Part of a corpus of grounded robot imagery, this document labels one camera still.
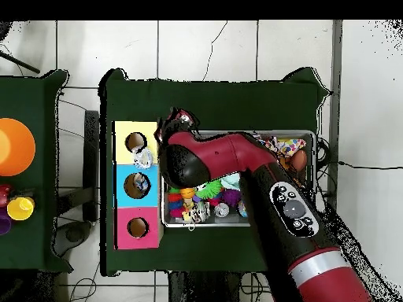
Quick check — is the yellow plastic cup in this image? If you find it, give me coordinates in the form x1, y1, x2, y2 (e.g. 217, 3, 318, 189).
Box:
6, 196, 35, 222

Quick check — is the small red object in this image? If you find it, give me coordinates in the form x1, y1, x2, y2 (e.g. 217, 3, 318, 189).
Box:
0, 184, 13, 208

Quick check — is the wooden box with three holes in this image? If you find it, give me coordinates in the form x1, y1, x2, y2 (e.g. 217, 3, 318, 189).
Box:
112, 120, 164, 251

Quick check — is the brown toy football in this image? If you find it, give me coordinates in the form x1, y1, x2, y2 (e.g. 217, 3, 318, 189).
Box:
292, 149, 309, 174

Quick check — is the grey round floor base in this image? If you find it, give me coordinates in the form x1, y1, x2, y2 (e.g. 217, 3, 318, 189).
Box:
62, 221, 92, 248

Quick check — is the black upright panel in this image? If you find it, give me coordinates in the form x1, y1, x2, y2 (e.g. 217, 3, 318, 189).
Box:
83, 109, 102, 223

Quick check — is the purple object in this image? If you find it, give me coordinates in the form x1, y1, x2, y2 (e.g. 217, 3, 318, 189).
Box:
0, 210, 13, 237

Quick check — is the dark green side table cloth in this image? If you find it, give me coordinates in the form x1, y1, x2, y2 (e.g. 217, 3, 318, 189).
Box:
0, 68, 72, 273

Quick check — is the green spiky rubber ball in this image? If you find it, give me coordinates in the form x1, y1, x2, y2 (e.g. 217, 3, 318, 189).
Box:
194, 179, 225, 197

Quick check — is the crushed silver can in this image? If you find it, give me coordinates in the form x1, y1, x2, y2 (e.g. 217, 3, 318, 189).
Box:
188, 200, 213, 223

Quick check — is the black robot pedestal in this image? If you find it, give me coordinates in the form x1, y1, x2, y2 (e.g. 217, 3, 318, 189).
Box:
166, 270, 254, 302

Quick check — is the clear plastic bottle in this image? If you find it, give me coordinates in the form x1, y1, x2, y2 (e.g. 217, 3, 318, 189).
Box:
131, 175, 151, 195
131, 147, 156, 170

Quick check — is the polka dot colourful cloth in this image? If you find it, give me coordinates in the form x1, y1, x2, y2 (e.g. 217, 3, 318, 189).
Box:
261, 134, 307, 157

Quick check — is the shallow wire mesh bin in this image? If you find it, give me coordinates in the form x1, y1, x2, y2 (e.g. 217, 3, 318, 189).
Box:
160, 129, 317, 227

